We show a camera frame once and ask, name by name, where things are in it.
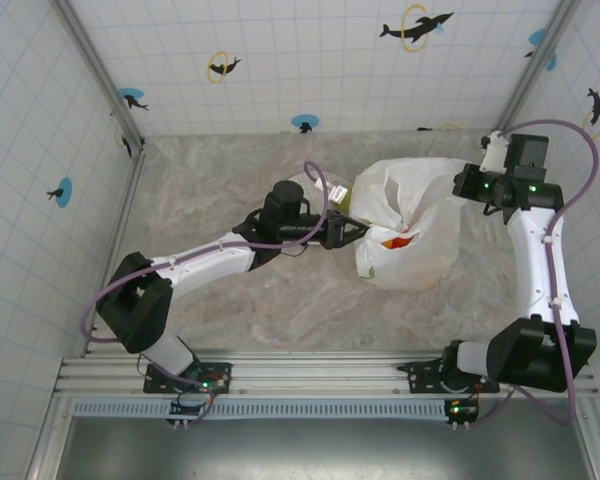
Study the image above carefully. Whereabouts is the orange pear-shaped fruit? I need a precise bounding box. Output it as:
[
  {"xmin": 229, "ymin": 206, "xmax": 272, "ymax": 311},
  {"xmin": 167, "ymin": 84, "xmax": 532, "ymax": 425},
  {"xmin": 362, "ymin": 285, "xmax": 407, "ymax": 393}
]
[{"xmin": 382, "ymin": 234, "xmax": 421, "ymax": 251}]

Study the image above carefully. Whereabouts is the white plastic bag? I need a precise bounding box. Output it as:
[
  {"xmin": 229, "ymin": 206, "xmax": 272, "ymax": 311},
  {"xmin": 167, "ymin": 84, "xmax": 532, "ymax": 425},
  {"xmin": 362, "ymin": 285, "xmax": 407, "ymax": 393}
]
[{"xmin": 353, "ymin": 157, "xmax": 474, "ymax": 293}]

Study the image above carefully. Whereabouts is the white plate with blue grid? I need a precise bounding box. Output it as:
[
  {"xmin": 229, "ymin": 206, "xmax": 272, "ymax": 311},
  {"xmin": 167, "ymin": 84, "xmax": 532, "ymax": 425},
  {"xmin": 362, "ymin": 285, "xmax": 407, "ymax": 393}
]
[{"xmin": 288, "ymin": 171, "xmax": 356, "ymax": 221}]

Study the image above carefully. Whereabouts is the dolphin sticker blue circle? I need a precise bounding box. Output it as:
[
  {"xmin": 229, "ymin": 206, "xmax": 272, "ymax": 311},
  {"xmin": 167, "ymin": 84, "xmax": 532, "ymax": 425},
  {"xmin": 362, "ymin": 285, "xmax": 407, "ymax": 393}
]
[
  {"xmin": 291, "ymin": 113, "xmax": 320, "ymax": 135},
  {"xmin": 46, "ymin": 176, "xmax": 74, "ymax": 209},
  {"xmin": 118, "ymin": 87, "xmax": 150, "ymax": 113},
  {"xmin": 523, "ymin": 27, "xmax": 559, "ymax": 72}
]

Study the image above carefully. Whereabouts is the small circuit board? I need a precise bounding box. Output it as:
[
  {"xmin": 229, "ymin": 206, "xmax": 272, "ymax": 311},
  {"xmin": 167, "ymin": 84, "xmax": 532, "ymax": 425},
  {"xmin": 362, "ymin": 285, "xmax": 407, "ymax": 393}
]
[
  {"xmin": 444, "ymin": 397, "xmax": 481, "ymax": 431},
  {"xmin": 167, "ymin": 389, "xmax": 215, "ymax": 427}
]

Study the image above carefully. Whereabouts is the grey metal panel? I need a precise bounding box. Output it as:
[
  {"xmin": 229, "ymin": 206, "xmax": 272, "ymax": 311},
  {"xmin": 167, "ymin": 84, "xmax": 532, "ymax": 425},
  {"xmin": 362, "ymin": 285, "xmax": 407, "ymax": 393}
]
[{"xmin": 62, "ymin": 417, "xmax": 594, "ymax": 480}]

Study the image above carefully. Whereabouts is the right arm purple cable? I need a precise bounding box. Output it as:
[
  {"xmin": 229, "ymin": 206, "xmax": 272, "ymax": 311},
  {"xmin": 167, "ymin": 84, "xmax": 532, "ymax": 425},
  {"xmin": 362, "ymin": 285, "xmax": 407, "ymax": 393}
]
[{"xmin": 467, "ymin": 118, "xmax": 600, "ymax": 431}]

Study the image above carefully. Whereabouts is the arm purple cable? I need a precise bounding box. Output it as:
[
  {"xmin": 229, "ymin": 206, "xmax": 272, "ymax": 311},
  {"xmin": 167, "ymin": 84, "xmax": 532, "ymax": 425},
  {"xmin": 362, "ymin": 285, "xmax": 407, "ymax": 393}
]
[
  {"xmin": 467, "ymin": 118, "xmax": 600, "ymax": 431},
  {"xmin": 82, "ymin": 160, "xmax": 330, "ymax": 426}
]

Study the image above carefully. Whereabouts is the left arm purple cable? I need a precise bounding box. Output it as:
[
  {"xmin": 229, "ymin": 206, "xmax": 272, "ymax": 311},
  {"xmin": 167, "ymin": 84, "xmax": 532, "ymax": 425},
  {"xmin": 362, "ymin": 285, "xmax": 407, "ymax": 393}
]
[{"xmin": 82, "ymin": 160, "xmax": 330, "ymax": 426}]

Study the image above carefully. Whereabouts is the aluminium frame post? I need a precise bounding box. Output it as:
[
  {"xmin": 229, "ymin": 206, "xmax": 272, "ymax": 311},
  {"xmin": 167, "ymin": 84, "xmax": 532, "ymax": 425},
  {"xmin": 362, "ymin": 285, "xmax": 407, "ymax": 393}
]
[
  {"xmin": 53, "ymin": 0, "xmax": 147, "ymax": 152},
  {"xmin": 491, "ymin": 0, "xmax": 579, "ymax": 141}
]

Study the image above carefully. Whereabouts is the aluminium mounting rail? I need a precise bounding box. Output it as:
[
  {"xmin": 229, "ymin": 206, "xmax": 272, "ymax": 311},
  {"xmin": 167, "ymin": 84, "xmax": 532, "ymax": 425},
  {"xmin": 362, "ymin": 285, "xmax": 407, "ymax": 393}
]
[{"xmin": 54, "ymin": 349, "xmax": 596, "ymax": 399}]

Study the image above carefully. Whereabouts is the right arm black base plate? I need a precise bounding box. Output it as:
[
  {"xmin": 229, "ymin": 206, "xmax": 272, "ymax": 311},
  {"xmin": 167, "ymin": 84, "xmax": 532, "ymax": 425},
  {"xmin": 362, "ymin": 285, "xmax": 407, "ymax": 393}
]
[{"xmin": 396, "ymin": 359, "xmax": 501, "ymax": 397}]

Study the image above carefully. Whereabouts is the aluminium side rail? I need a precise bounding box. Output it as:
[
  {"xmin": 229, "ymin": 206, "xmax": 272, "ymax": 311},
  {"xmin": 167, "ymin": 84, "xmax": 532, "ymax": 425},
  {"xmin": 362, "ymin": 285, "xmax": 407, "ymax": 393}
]
[{"xmin": 81, "ymin": 148, "xmax": 147, "ymax": 359}]

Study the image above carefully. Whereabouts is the white slotted cable duct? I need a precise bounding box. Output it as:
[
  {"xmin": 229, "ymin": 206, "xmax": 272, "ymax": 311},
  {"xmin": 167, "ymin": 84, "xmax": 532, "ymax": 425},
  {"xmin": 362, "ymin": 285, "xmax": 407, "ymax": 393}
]
[{"xmin": 72, "ymin": 399, "xmax": 481, "ymax": 420}]

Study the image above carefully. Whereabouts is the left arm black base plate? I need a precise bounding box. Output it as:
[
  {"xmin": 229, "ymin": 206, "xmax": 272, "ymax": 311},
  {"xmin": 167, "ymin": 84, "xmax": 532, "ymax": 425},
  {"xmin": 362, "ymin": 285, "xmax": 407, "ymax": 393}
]
[{"xmin": 143, "ymin": 360, "xmax": 234, "ymax": 397}]

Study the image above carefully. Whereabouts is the large dolphin sticker yellow ring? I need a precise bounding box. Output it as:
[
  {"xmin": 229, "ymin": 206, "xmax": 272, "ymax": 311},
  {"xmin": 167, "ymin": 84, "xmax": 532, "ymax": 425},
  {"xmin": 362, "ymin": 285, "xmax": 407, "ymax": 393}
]
[{"xmin": 378, "ymin": 3, "xmax": 455, "ymax": 54}]

